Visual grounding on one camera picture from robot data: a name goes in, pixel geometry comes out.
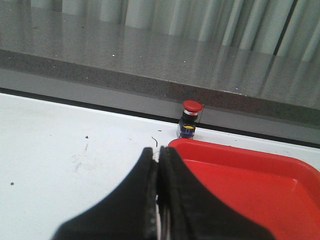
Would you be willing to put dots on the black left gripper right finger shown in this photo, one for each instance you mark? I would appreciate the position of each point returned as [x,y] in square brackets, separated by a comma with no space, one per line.
[189,211]

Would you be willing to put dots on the grey stone counter ledge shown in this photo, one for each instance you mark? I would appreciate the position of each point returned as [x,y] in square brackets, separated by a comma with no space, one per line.
[67,57]

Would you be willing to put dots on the red plastic tray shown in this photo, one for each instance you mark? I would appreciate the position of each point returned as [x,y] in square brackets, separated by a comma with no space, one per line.
[278,192]

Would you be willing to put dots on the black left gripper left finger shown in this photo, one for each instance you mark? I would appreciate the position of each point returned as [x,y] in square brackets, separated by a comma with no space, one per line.
[127,213]

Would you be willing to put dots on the red mushroom push button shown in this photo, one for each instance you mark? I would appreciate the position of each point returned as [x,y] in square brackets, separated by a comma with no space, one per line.
[187,122]

